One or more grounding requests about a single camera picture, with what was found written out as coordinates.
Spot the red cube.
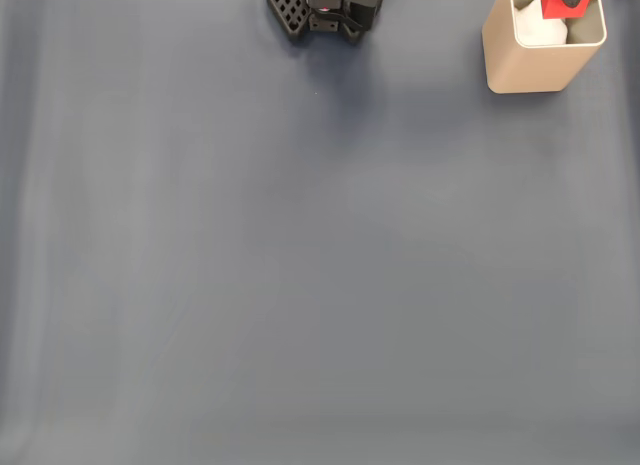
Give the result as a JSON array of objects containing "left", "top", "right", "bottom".
[{"left": 539, "top": 0, "right": 594, "bottom": 20}]

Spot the beige box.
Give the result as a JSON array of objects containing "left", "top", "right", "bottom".
[{"left": 481, "top": 0, "right": 609, "bottom": 95}]

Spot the white crumpled paper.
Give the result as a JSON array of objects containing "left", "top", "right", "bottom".
[{"left": 514, "top": 0, "right": 571, "bottom": 49}]

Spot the dark gray table mat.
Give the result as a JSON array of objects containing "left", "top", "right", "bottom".
[{"left": 0, "top": 0, "right": 640, "bottom": 465}]

